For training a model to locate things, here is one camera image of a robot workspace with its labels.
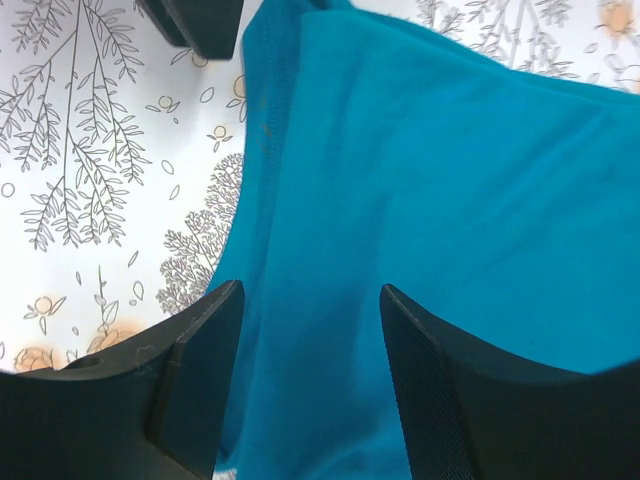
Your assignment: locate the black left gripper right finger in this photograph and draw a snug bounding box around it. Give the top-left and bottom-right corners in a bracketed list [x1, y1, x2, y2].
[380, 285, 639, 479]

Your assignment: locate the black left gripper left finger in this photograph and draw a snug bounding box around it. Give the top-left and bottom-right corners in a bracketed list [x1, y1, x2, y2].
[1, 281, 244, 480]

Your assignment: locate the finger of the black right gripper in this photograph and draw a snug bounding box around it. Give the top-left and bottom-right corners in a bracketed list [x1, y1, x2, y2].
[140, 0, 244, 60]

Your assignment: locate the floral table mat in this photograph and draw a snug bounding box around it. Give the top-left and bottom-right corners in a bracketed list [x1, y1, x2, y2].
[0, 0, 640, 374]

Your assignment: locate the blue t shirt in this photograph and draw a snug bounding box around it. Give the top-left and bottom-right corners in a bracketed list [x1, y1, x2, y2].
[213, 1, 639, 479]

